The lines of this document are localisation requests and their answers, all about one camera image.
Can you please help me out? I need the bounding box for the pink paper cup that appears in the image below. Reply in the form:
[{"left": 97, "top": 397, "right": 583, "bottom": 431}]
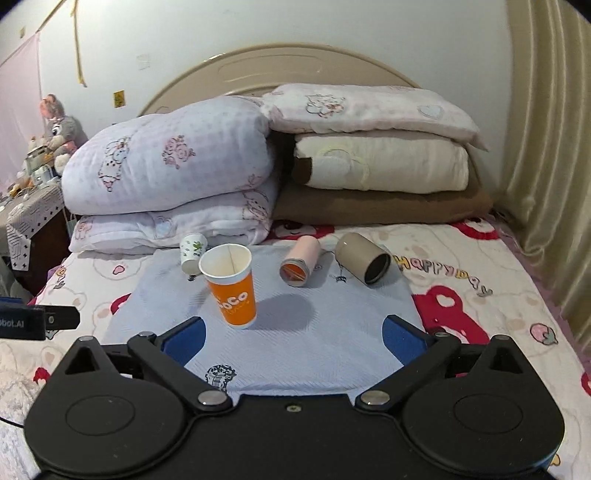
[{"left": 280, "top": 235, "right": 322, "bottom": 288}]

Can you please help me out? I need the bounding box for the cream blanket with brown trim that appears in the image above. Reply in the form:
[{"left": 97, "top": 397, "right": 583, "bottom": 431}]
[{"left": 291, "top": 130, "right": 471, "bottom": 193}]

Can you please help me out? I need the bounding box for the pink curtain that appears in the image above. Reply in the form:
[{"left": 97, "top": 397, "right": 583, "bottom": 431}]
[{"left": 0, "top": 31, "right": 43, "bottom": 188}]

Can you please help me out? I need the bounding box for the lilac printed folded quilt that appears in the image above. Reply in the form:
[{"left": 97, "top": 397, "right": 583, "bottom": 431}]
[{"left": 61, "top": 95, "right": 279, "bottom": 256}]

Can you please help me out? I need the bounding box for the brown folded blanket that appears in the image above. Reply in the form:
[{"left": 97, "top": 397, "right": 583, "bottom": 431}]
[{"left": 270, "top": 178, "right": 494, "bottom": 227}]

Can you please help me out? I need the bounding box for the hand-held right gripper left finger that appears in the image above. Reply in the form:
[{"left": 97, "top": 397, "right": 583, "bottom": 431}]
[{"left": 62, "top": 317, "right": 233, "bottom": 414}]

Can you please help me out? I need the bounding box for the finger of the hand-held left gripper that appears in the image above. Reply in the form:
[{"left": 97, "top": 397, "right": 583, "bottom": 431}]
[{"left": 28, "top": 305, "right": 81, "bottom": 331}]

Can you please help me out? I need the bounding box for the beige headboard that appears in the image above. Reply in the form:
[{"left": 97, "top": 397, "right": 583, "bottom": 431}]
[{"left": 138, "top": 43, "right": 422, "bottom": 117}]

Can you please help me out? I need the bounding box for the light blue cloth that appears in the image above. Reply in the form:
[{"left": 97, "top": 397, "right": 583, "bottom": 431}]
[{"left": 100, "top": 244, "right": 428, "bottom": 403}]

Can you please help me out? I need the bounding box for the pink printed pillow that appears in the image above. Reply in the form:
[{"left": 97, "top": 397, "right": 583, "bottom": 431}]
[{"left": 260, "top": 83, "right": 489, "bottom": 151}]

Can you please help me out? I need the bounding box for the orange paper cup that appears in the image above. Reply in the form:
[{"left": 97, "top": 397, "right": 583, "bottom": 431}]
[{"left": 198, "top": 244, "right": 258, "bottom": 330}]

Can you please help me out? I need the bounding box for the grey plush toy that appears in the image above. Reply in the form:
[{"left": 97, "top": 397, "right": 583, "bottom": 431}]
[{"left": 39, "top": 93, "right": 89, "bottom": 168}]

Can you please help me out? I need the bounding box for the small white green-print cup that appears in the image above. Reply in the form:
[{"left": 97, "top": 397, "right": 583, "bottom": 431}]
[{"left": 180, "top": 233, "right": 207, "bottom": 274}]

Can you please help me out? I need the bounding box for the beige paper cup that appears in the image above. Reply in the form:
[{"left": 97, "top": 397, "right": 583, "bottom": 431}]
[{"left": 335, "top": 232, "right": 393, "bottom": 288}]

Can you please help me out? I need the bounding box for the beige curtain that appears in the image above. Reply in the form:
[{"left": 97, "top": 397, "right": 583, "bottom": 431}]
[{"left": 500, "top": 0, "right": 591, "bottom": 344}]

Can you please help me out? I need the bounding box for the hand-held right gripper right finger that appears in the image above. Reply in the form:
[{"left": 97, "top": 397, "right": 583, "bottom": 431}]
[{"left": 355, "top": 315, "right": 530, "bottom": 411}]

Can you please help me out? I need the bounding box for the nightstand with patterned cloth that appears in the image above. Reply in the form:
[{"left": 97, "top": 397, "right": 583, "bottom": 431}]
[{"left": 0, "top": 182, "right": 71, "bottom": 296}]

